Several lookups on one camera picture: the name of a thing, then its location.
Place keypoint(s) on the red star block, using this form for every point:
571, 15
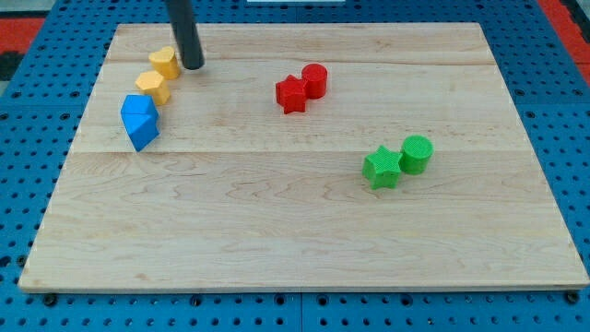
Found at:
291, 94

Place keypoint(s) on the red cylinder block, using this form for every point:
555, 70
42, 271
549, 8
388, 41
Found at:
315, 77

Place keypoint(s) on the light wooden board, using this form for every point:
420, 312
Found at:
236, 196

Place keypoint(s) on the blue pentagon block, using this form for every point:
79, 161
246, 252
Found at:
139, 104

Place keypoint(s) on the yellow hexagon block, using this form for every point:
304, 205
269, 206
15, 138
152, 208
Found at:
154, 84

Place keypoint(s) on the green star block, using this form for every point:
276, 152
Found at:
382, 168

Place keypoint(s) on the blue cube block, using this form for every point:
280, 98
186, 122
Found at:
141, 128

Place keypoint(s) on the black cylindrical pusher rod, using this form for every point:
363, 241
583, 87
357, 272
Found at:
185, 32

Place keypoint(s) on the green cylinder block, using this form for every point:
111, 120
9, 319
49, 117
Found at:
416, 153

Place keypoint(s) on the yellow heart block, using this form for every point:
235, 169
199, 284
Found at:
164, 61

